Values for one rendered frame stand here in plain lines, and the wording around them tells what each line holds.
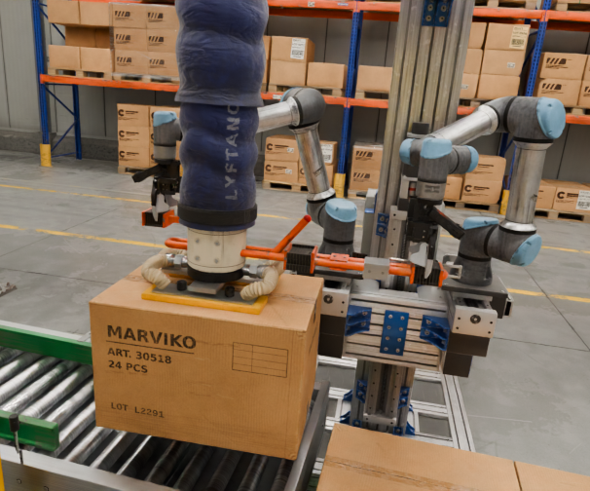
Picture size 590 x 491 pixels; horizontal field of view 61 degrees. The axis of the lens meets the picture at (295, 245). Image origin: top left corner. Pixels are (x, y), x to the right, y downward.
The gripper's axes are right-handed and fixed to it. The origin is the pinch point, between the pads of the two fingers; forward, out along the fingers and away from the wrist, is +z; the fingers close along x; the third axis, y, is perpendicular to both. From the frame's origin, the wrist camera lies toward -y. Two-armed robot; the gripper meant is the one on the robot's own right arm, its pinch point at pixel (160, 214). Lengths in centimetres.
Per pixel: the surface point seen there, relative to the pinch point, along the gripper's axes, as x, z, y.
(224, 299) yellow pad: -39, 10, 36
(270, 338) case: -46, 16, 51
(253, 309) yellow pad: -41, 11, 45
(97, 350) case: -47, 28, 2
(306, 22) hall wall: 812, -154, -86
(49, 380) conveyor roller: -13, 66, -39
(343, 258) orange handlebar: -27, -2, 67
